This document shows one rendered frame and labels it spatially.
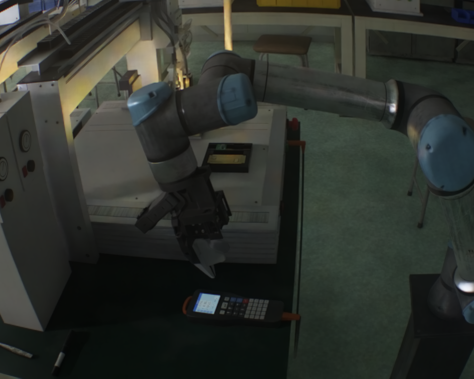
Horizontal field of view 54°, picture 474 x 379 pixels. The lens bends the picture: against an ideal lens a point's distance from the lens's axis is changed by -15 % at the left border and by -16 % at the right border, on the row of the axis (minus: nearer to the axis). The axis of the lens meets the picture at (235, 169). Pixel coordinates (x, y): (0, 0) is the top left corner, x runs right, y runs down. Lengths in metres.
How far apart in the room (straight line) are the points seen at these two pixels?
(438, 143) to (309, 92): 0.26
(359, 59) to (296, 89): 2.71
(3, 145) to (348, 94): 0.63
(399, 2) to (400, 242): 1.89
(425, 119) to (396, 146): 2.53
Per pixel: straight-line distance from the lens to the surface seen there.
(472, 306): 1.12
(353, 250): 2.47
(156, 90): 0.82
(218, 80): 0.82
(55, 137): 1.12
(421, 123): 0.89
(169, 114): 0.82
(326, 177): 3.01
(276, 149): 1.46
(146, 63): 1.81
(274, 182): 1.31
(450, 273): 1.25
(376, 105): 0.95
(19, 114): 1.01
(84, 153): 1.56
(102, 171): 1.44
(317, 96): 0.93
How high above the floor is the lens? 1.54
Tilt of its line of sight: 30 degrees down
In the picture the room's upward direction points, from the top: 3 degrees counter-clockwise
